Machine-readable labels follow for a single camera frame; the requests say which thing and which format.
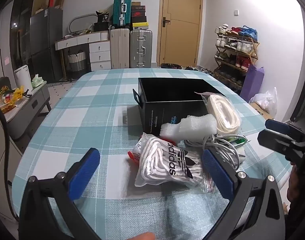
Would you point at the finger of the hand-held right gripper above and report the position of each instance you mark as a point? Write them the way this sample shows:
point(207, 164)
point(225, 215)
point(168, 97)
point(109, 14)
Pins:
point(272, 138)
point(276, 126)

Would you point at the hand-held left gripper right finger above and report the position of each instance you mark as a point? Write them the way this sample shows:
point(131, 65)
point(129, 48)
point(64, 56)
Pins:
point(217, 175)

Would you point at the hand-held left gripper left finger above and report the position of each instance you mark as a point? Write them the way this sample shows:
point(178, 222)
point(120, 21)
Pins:
point(83, 173)

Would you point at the green white packet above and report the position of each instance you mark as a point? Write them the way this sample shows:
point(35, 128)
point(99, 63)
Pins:
point(238, 141)

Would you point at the white foam block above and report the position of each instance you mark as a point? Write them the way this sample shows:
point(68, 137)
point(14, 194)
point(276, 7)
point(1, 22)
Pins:
point(192, 127)

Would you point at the bagged cream fabric roll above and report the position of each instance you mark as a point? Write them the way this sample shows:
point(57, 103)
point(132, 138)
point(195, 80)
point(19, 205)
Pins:
point(222, 112)

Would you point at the bag of white shoelaces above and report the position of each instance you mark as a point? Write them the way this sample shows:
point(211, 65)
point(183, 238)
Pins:
point(162, 165)

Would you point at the red white packet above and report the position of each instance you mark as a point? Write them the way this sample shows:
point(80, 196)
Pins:
point(135, 152)

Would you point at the black cardboard box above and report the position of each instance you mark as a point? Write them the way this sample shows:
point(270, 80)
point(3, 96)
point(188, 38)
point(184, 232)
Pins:
point(167, 92)

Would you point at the brown cardboard box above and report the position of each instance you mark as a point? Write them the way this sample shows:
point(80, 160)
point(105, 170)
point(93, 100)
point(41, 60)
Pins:
point(263, 113)

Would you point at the white plastic bag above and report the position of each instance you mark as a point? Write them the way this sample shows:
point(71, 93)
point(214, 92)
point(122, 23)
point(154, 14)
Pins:
point(266, 101)

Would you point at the purple fabric bag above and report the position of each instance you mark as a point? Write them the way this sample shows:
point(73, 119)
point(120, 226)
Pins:
point(252, 85)

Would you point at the wooden shoe rack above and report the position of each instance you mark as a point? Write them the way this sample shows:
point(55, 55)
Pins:
point(252, 52)

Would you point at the grey side cabinet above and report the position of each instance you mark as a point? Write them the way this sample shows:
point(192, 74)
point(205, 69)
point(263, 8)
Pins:
point(30, 107)

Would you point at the scattered loose footwear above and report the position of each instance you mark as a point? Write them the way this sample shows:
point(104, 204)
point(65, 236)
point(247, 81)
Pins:
point(200, 69)

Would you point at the green tissue pack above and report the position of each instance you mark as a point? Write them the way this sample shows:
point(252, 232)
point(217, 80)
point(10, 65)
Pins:
point(38, 82)

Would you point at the yellow flowers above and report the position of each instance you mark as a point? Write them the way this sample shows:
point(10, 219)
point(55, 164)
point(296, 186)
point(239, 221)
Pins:
point(16, 95)

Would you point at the woven laundry basket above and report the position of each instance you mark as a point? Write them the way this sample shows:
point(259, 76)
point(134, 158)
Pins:
point(77, 62)

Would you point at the white appliance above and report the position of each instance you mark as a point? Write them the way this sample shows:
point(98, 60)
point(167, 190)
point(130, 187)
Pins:
point(22, 77)

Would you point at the black round basket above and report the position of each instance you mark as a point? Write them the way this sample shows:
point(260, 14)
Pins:
point(171, 65)

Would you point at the white desk with drawers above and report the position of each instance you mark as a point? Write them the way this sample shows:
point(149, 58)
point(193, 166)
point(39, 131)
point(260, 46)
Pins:
point(100, 52)

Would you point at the beige suitcase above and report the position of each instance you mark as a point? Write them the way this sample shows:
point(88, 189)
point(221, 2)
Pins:
point(119, 48)

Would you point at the yellow wooden door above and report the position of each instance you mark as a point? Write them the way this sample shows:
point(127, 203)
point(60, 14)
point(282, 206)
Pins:
point(182, 30)

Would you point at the grey fridge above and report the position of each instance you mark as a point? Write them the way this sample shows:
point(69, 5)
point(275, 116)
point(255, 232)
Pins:
point(46, 42)

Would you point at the silver suitcase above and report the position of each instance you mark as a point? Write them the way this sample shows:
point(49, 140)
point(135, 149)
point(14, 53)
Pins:
point(140, 47)

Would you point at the oval white mirror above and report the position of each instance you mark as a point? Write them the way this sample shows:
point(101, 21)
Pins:
point(72, 21)

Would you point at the black shopping bag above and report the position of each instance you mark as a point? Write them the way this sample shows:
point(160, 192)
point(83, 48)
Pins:
point(102, 21)

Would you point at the dark glass sliding door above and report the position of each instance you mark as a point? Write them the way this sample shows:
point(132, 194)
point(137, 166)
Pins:
point(22, 30)

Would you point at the teal suitcase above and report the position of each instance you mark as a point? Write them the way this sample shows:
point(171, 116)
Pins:
point(117, 10)

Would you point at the black red shoe box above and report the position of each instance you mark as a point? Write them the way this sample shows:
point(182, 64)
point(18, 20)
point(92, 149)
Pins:
point(138, 14)

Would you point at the red flat box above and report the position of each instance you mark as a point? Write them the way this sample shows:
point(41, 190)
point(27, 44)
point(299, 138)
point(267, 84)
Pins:
point(51, 1)

